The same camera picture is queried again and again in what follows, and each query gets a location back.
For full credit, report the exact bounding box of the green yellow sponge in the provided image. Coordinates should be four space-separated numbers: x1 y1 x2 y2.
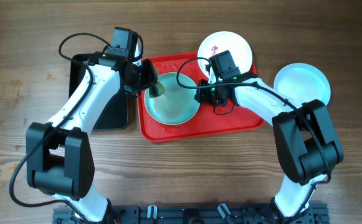
149 82 166 98

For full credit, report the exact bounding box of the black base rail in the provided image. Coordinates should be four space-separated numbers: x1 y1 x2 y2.
52 203 330 224

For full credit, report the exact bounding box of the red serving tray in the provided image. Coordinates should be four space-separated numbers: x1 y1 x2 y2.
137 52 265 142

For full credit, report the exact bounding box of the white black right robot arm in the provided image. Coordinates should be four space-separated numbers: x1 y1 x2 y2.
195 72 343 223

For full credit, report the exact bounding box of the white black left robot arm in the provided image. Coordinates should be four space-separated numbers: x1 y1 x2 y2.
26 53 158 223

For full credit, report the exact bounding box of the white plate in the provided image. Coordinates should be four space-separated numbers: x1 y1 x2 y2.
274 63 331 105
198 31 253 74
143 72 200 126

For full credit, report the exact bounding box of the black water tray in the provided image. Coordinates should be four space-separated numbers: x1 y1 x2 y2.
69 62 128 131

